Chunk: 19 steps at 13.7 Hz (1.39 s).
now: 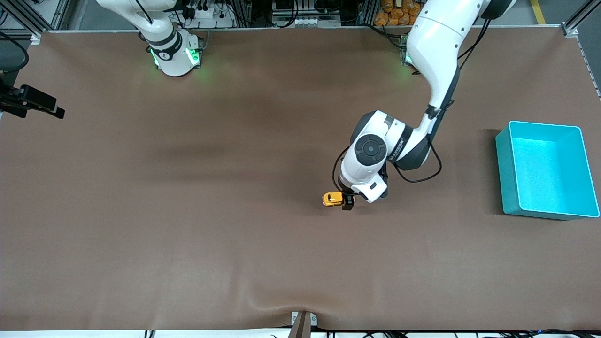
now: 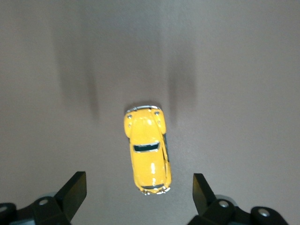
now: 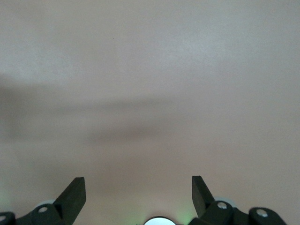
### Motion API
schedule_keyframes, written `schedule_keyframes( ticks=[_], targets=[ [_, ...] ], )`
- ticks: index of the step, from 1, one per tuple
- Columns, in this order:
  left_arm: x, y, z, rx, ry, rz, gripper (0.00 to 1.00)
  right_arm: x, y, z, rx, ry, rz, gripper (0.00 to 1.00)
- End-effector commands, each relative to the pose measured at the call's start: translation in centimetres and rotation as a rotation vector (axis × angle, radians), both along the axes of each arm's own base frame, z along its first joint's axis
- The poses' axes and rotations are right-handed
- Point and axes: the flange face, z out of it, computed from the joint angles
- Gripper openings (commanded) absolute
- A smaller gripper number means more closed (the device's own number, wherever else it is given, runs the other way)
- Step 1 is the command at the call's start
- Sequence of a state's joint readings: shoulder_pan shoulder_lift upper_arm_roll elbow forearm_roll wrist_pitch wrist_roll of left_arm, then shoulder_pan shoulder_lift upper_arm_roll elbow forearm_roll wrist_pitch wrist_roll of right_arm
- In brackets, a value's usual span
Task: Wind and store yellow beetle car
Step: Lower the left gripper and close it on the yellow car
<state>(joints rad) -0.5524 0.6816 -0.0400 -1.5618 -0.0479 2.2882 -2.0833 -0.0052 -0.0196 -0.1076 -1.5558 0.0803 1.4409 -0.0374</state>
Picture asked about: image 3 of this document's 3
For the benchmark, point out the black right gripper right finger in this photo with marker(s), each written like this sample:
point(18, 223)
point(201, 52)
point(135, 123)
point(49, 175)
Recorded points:
point(204, 204)

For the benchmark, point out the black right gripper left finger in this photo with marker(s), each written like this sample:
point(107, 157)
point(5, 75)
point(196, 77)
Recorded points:
point(68, 204)

